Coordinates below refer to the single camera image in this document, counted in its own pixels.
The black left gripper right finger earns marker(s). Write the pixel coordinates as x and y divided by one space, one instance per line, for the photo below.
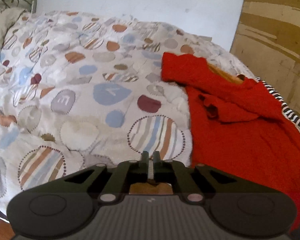
202 180

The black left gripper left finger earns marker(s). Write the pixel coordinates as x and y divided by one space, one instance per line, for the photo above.
100 180

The red small garment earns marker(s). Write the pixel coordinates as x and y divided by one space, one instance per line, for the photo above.
238 128

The patterned circle print duvet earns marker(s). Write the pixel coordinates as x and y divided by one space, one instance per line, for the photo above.
78 89

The black white striped cloth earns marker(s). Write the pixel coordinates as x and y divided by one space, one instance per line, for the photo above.
286 110

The beige pillow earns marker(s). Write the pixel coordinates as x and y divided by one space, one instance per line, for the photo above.
8 17

